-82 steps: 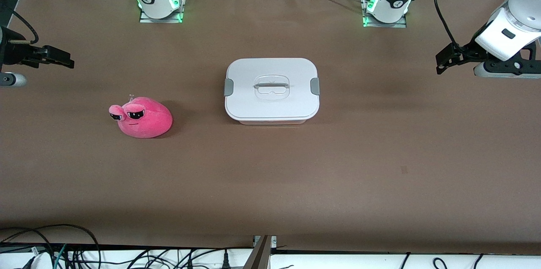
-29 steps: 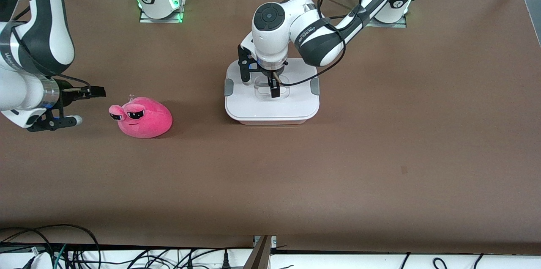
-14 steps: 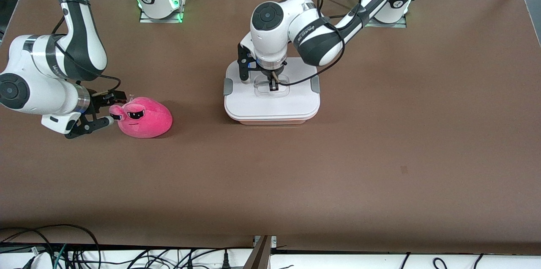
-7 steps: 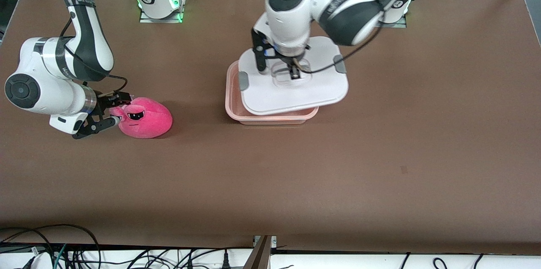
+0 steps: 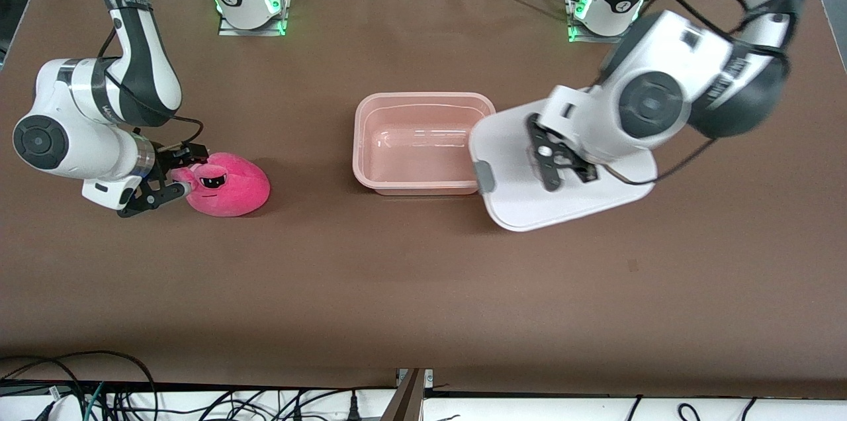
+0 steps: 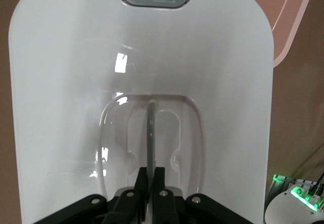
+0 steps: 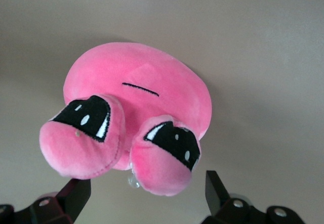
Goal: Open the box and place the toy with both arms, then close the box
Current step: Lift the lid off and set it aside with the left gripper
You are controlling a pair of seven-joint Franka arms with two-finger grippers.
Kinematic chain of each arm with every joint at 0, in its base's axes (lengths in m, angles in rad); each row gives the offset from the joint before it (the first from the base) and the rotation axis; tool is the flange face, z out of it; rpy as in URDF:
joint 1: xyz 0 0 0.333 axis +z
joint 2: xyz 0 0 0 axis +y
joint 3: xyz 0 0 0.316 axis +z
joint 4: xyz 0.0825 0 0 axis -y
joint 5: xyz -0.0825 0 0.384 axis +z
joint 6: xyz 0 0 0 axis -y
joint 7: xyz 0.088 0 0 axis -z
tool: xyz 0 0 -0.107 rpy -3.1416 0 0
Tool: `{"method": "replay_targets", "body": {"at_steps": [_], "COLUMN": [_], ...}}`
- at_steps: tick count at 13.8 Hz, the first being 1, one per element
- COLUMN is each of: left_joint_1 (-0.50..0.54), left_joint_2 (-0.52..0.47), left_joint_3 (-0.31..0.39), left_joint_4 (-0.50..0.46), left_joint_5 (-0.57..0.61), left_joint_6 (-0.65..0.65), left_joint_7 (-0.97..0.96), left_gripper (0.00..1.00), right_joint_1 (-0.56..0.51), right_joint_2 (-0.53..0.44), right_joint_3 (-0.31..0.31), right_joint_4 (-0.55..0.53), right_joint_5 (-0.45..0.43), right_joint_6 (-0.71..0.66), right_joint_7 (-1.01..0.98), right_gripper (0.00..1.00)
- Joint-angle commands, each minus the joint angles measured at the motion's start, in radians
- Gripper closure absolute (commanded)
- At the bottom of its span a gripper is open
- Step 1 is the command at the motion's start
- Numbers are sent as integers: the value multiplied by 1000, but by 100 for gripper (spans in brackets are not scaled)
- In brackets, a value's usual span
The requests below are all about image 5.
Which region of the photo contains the pink plush toy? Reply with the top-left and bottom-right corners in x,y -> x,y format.
171,152 -> 271,218

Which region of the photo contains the left arm aluminium base plate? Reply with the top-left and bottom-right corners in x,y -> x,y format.
566,0 -> 639,44

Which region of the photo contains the pink plastic box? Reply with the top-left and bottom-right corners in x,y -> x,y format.
353,92 -> 497,197

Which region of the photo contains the right arm aluminium base plate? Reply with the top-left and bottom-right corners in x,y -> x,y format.
218,0 -> 292,38

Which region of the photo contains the white lower shelf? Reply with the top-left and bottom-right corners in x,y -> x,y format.
0,387 -> 847,421

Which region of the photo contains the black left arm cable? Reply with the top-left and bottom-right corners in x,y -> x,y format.
599,0 -> 811,187

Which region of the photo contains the green cable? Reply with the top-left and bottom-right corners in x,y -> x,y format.
85,381 -> 107,421

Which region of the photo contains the aluminium frame post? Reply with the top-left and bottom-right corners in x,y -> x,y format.
379,368 -> 434,421

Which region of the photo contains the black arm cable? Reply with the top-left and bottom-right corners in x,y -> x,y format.
98,27 -> 206,147
599,0 -> 811,187

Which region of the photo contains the black looped cable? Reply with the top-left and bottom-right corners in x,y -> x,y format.
0,350 -> 159,421

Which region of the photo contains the white box lid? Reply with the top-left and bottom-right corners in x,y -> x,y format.
468,105 -> 658,232

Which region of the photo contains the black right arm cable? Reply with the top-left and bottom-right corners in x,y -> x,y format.
98,27 -> 206,147

